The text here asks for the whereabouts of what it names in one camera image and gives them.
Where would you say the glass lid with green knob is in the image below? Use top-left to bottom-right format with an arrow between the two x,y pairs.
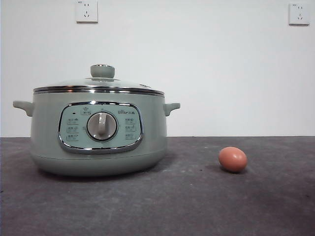
33,64 -> 164,95

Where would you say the pale green electric pot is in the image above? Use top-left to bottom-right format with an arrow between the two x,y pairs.
12,90 -> 181,177

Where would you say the brown egg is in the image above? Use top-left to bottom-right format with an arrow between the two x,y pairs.
218,147 -> 248,173

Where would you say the white wall socket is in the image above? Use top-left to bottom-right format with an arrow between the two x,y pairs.
288,2 -> 310,27
75,0 -> 98,24

